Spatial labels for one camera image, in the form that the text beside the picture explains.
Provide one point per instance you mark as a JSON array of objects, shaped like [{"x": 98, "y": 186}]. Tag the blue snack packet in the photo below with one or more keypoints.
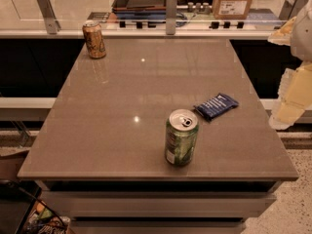
[{"x": 216, "y": 106}]

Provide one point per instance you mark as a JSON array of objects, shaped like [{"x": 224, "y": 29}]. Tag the cardboard box with label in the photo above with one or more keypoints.
[{"x": 231, "y": 9}]

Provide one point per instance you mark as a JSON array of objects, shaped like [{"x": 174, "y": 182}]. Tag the right metal glass bracket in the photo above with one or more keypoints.
[{"x": 291, "y": 8}]

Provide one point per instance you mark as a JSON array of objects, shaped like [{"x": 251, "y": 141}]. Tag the orange soda can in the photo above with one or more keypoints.
[{"x": 94, "y": 40}]

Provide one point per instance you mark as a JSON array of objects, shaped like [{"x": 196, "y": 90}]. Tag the left metal glass bracket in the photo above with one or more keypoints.
[{"x": 51, "y": 23}]

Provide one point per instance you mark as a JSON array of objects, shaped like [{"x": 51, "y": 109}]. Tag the middle metal glass bracket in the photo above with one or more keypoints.
[{"x": 171, "y": 17}]

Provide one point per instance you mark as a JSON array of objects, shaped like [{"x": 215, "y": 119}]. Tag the green soda can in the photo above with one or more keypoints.
[{"x": 181, "y": 134}]

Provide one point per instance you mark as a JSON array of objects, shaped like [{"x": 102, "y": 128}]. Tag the snack bag bin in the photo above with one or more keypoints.
[{"x": 41, "y": 219}]

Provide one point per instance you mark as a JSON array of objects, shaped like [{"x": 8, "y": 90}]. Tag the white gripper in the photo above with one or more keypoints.
[{"x": 302, "y": 36}]

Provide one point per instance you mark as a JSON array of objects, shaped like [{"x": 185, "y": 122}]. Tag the grey table drawer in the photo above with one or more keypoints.
[{"x": 158, "y": 204}]

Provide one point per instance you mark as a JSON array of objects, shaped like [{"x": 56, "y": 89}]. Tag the metal glass bracket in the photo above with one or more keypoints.
[
  {"x": 171, "y": 17},
  {"x": 51, "y": 23},
  {"x": 291, "y": 8}
]

